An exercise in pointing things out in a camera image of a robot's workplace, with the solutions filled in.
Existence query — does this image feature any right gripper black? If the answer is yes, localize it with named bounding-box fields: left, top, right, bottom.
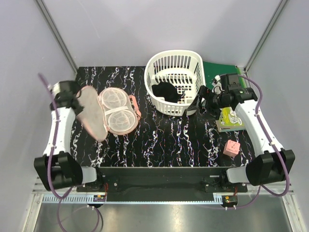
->
left=187, top=85, right=230, bottom=121

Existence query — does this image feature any black bra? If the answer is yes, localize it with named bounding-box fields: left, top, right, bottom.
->
left=152, top=82, right=185, bottom=103

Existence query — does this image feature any pink mesh bra laundry bag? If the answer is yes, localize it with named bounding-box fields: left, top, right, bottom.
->
left=77, top=86, right=141, bottom=142

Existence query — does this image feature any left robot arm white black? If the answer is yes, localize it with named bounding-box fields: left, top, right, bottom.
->
left=34, top=81, right=104, bottom=191

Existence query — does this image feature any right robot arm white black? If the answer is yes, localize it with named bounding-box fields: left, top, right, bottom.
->
left=188, top=73, right=295, bottom=192

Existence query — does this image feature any white plastic laundry basket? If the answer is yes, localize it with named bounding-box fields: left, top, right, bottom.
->
left=144, top=50, right=206, bottom=116

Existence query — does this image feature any green illustrated book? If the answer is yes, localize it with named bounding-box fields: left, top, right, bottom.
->
left=216, top=107, right=245, bottom=132

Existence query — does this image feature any green folder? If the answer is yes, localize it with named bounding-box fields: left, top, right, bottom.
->
left=203, top=61, right=244, bottom=89

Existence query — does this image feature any pink cube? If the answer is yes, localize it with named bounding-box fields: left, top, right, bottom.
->
left=223, top=140, right=240, bottom=157

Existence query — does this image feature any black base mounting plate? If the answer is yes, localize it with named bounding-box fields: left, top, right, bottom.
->
left=77, top=167, right=248, bottom=203

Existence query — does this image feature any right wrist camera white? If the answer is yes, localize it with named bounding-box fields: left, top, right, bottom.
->
left=212, top=75, right=223, bottom=94

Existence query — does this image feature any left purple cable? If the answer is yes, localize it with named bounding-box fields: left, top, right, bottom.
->
left=38, top=72, right=103, bottom=232

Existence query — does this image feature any purple cable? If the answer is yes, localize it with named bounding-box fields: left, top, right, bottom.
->
left=200, top=74, right=290, bottom=210
left=38, top=72, right=103, bottom=232

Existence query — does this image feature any aluminium front rail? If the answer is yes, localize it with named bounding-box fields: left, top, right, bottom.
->
left=31, top=174, right=295, bottom=206

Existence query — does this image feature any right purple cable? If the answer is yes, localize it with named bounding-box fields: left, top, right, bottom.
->
left=200, top=74, right=290, bottom=210

